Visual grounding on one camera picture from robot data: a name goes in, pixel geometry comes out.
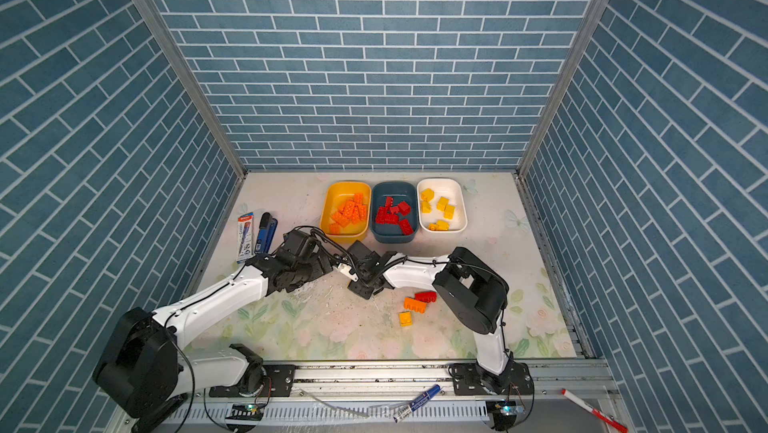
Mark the orange two by four brick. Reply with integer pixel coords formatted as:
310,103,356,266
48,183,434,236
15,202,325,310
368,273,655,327
403,297,427,314

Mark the white plastic bin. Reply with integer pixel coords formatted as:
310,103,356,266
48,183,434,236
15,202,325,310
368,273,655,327
417,178,468,235

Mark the red white marker pen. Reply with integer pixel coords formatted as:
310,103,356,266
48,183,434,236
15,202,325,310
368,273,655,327
561,389,629,433

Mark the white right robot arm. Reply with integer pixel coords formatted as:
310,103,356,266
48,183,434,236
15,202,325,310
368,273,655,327
331,242,535,398

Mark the black stapler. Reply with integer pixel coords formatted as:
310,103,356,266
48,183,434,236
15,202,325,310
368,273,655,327
131,393,189,433

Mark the blue marker pen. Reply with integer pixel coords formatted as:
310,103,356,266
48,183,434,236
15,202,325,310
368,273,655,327
393,384,442,423

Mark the teal plastic bin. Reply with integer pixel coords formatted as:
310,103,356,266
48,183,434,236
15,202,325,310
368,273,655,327
370,181,419,244

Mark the marker pen package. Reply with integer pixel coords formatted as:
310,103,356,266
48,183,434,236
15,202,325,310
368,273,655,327
237,212,254,264

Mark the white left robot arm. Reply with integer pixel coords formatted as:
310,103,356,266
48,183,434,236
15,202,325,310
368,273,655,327
93,230,345,418

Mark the aluminium front rail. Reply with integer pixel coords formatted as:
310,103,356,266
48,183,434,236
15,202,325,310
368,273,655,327
107,360,637,433

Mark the blue stapler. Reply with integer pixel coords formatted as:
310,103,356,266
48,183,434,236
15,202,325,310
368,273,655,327
254,212,278,253

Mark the red two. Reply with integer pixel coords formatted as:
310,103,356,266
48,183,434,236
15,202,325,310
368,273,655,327
375,196,414,236

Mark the yellow plastic bin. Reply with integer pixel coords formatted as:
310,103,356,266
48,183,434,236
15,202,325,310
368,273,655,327
320,182,371,244

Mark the orange brick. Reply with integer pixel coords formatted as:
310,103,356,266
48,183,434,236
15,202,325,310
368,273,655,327
328,193,368,235

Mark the red brick cluster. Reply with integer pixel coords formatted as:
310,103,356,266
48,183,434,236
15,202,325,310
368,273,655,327
413,291,437,303

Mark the small yellow-orange square brick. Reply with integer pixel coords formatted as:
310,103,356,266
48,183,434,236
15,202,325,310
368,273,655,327
398,311,413,327

